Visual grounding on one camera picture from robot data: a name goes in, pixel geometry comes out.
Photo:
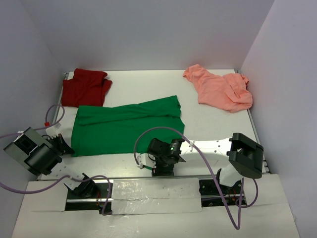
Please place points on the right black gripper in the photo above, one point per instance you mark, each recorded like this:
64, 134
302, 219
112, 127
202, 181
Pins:
158, 171

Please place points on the silver tape sheet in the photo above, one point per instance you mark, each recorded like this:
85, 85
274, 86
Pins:
156, 196

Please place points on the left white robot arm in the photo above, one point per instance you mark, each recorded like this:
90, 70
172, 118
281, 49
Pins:
43, 156

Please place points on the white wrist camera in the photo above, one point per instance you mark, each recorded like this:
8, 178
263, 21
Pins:
52, 130
146, 161

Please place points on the salmon pink t shirt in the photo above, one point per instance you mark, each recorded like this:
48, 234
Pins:
228, 92

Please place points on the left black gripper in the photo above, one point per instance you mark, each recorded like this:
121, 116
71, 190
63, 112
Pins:
62, 146

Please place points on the red t shirt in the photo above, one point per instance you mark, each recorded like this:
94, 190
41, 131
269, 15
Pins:
86, 88

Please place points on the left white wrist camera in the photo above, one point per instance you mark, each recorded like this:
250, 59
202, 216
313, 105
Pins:
52, 130

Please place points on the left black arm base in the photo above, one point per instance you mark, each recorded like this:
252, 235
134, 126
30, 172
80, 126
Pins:
94, 197

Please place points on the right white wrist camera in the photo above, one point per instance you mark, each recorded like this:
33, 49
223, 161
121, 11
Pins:
146, 161

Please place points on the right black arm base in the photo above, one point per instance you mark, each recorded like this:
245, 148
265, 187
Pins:
210, 196

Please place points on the green t shirt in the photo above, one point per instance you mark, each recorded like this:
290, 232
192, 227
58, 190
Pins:
124, 129

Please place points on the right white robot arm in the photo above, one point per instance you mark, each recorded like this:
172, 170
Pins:
243, 157

